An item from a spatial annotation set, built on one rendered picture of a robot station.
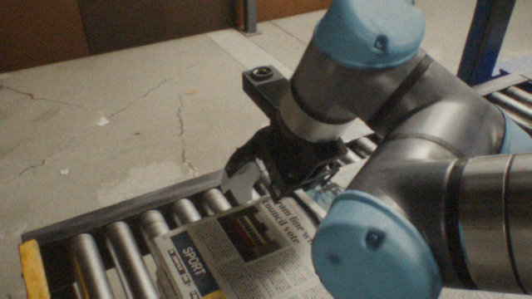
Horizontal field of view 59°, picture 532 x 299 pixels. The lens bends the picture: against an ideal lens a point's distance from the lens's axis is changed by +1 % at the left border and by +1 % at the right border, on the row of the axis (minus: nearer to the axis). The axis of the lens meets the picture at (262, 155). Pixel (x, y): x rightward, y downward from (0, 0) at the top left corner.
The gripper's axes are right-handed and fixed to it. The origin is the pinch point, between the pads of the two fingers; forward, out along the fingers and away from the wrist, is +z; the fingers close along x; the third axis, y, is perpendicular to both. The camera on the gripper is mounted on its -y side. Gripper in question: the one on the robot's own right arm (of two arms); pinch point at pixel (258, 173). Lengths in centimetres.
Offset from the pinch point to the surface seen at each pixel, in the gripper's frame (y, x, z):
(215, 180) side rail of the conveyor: -11.1, 3.4, 30.9
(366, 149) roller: -6.0, 38.7, 28.4
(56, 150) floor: -102, -23, 178
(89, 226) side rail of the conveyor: -10.2, -22.6, 30.4
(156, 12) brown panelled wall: -209, 71, 214
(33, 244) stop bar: -9.4, -31.9, 27.6
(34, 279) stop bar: -2.5, -32.8, 23.5
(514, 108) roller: -3, 84, 27
